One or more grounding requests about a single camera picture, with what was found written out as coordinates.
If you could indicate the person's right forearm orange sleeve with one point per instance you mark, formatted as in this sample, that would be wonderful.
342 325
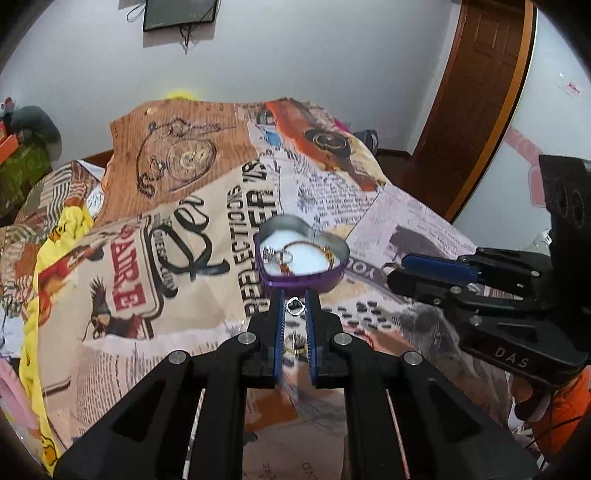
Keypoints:
570 415

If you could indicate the purple heart-shaped tin box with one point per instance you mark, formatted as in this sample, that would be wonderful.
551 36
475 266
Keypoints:
295 280

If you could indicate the brown wooden door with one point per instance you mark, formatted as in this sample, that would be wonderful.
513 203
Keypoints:
475 92

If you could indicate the green patterned cloth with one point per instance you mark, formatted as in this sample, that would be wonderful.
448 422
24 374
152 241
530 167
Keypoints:
21 177

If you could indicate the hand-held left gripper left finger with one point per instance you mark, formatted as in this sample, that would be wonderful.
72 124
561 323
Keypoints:
278 334

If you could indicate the pink wall decal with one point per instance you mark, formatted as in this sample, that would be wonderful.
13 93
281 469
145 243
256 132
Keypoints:
524 154

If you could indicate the newspaper print blanket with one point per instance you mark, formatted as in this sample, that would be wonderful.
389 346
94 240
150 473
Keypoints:
184 207

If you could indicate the person's right hand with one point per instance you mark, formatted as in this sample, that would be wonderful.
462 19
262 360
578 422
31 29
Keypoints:
528 399

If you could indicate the silver rings cluster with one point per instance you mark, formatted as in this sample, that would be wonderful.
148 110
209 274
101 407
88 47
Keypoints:
273 256

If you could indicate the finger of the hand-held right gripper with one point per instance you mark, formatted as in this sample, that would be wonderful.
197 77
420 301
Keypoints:
434 267
420 287

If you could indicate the grey blue bag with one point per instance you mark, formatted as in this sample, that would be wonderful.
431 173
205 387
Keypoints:
368 137

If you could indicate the orange box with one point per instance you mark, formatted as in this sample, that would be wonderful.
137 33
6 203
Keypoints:
7 138

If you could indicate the dark wooden headboard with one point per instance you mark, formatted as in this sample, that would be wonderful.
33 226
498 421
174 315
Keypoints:
97 159

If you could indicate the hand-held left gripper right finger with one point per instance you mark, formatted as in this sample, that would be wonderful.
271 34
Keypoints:
310 344

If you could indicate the white wall sticker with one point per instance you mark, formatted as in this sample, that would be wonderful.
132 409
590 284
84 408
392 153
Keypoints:
571 87

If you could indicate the pink cloth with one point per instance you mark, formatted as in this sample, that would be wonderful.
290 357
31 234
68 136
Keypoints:
14 401

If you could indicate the yellow cartoon blanket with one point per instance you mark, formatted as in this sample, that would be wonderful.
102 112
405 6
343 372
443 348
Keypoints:
44 249

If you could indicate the black wall screen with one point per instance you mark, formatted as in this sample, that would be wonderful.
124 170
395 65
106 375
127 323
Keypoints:
180 13

